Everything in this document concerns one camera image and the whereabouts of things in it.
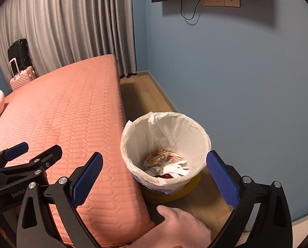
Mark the brown spotted wrapper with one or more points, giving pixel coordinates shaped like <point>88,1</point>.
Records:
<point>155,156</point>

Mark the pink quilted bed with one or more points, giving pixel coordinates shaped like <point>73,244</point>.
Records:
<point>66,108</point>

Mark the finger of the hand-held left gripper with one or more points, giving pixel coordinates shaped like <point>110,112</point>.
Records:
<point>50,155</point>
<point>14,151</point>

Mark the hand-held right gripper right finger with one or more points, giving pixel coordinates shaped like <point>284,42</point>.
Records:
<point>222,180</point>

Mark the grey curtain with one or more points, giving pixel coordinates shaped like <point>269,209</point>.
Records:
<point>66,18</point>

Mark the pink suitcase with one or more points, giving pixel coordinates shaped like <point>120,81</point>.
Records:
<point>24,78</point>

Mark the white tissue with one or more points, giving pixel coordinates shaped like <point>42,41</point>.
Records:
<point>177,168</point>

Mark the person's pink fleece clothing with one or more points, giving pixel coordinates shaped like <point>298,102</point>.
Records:
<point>179,227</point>

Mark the red wrapper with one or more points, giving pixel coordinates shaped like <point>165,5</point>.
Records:
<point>166,176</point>

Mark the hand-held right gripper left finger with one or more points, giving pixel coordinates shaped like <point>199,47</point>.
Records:
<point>88,178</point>

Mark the trash bin with white liner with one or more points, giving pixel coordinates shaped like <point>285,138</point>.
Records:
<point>185,134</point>

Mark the black suitcase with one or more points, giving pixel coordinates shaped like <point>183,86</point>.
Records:
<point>19,51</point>

